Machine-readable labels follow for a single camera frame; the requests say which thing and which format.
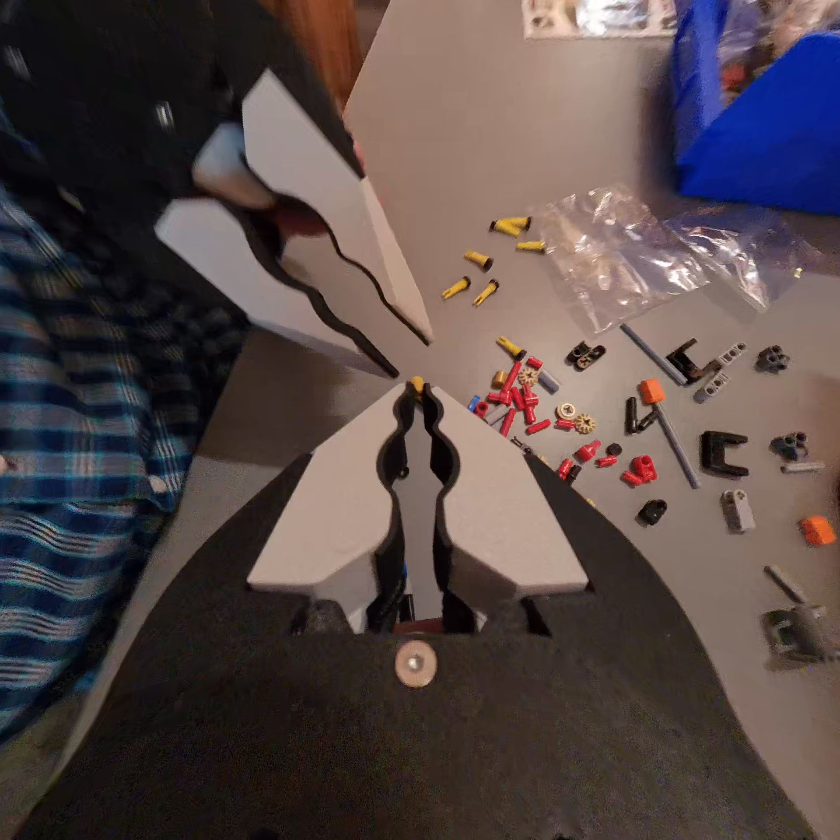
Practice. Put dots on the orange lego bush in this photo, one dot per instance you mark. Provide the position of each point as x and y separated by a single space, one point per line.
651 390
817 530

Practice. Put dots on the cluster of yellow lego pins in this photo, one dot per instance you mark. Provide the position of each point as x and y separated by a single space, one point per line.
479 260

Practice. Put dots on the person's left forearm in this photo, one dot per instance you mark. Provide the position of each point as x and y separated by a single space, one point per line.
177 341

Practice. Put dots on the long grey lego axle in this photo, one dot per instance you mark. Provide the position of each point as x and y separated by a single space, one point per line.
656 354
676 446

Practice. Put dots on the light grey lego sleeve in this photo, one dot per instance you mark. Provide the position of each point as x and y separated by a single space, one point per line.
499 415
548 380

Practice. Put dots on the black lego bracket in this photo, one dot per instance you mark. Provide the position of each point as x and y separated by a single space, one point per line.
722 456
686 361

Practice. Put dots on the black lego pin connector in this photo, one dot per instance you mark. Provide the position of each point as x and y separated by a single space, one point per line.
653 512

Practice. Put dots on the blue plastic bin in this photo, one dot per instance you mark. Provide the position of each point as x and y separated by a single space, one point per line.
768 144

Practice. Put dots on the grey lego block connector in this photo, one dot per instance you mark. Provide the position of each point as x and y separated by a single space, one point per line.
738 510

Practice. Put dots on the short grey lego axle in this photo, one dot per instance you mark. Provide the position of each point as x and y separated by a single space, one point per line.
802 467

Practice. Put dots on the grey lego differential assembly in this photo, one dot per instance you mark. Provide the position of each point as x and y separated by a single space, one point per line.
797 630

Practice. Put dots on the black double lego connector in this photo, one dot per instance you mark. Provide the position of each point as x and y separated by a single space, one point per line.
585 354

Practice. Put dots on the lego instruction booklet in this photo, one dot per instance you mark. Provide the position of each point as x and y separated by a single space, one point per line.
590 16

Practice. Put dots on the plastic bag of lego pieces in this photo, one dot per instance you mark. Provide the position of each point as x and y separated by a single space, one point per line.
761 39

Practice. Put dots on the light grey lego liftarm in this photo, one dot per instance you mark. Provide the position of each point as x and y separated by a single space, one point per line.
712 388
732 352

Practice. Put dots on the dark grey double connector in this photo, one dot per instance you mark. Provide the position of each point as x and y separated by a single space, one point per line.
773 358
791 445

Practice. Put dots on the tan lego pulley wheel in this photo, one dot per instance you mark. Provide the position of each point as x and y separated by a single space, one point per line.
565 412

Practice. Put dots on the brown wooden furniture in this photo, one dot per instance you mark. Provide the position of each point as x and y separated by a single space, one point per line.
315 39

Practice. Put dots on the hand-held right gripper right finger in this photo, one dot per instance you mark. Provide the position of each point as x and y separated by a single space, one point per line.
505 512

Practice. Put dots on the yellow lego axle pin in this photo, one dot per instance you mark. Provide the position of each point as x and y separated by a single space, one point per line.
415 386

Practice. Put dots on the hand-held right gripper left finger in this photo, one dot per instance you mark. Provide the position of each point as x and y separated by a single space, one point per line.
321 518

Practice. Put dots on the clear plastic bag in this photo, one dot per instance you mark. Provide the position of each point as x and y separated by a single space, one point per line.
617 262
728 256

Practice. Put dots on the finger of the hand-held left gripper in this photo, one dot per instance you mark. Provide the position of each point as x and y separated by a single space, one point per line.
210 236
308 151

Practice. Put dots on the pile of red lego connectors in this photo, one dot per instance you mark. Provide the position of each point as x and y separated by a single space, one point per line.
518 397

